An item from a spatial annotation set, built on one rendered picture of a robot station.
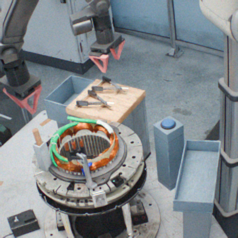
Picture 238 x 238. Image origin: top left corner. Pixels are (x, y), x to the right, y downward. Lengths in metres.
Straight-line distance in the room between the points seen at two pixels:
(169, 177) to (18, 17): 0.88
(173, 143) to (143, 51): 2.55
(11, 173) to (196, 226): 0.78
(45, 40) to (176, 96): 1.18
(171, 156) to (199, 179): 0.24
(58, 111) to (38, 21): 2.25
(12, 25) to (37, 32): 2.97
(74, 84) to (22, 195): 0.46
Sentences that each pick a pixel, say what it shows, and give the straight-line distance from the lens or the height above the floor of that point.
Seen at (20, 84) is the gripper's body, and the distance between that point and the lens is 1.15.
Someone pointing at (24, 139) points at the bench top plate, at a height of 0.78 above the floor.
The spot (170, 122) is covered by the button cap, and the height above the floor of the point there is 1.04.
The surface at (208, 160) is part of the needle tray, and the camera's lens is 1.41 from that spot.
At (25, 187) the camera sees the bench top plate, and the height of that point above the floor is 0.78.
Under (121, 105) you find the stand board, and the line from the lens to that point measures 1.58.
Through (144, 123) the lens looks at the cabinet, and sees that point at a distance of 1.70.
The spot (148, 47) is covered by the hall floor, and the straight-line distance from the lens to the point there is 4.11.
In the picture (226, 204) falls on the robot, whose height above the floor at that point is 0.71.
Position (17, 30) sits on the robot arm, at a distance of 0.99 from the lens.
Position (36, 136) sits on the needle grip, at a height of 1.21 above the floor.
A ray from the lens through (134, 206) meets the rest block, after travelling 1.51.
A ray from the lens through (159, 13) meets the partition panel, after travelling 3.87.
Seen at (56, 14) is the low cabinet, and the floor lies 0.54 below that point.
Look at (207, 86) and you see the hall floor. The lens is 3.55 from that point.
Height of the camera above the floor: 1.98
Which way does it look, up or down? 37 degrees down
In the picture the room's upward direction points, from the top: 9 degrees counter-clockwise
